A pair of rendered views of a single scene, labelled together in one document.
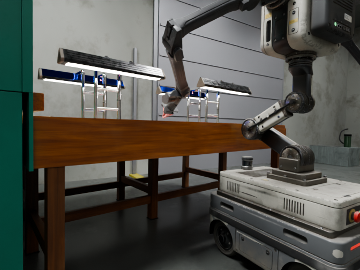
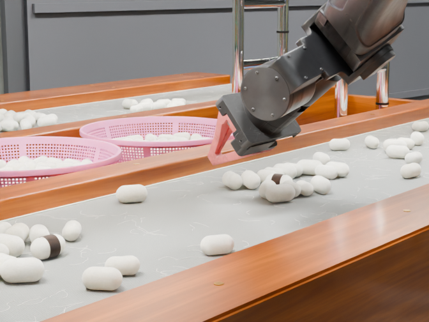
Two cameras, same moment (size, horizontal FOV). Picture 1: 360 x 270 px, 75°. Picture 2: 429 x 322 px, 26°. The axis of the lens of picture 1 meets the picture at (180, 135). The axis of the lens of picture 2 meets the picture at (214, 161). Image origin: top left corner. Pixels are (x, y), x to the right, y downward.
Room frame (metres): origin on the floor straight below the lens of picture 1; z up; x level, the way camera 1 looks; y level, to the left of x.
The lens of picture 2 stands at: (0.45, 0.31, 1.00)
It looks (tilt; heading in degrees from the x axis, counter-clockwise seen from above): 11 degrees down; 349
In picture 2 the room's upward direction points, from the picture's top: straight up
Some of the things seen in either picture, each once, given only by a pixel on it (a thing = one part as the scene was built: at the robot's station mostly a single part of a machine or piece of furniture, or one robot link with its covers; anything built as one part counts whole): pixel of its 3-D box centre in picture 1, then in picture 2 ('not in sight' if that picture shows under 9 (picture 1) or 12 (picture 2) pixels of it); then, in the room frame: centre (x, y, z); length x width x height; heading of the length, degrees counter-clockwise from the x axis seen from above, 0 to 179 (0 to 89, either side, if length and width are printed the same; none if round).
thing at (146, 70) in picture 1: (118, 66); not in sight; (1.37, 0.36, 1.08); 0.62 x 0.08 x 0.07; 130
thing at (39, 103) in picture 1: (29, 103); not in sight; (1.04, 0.66, 0.83); 0.30 x 0.06 x 0.07; 40
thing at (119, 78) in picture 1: (112, 98); not in sight; (1.43, 0.41, 0.90); 0.20 x 0.19 x 0.45; 130
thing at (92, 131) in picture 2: not in sight; (162, 156); (1.93, 0.12, 0.72); 0.27 x 0.27 x 0.10
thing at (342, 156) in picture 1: (335, 145); not in sight; (5.10, -3.37, 0.38); 0.78 x 0.62 x 0.76; 32
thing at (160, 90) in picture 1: (182, 92); not in sight; (2.42, -0.02, 1.08); 0.62 x 0.08 x 0.07; 130
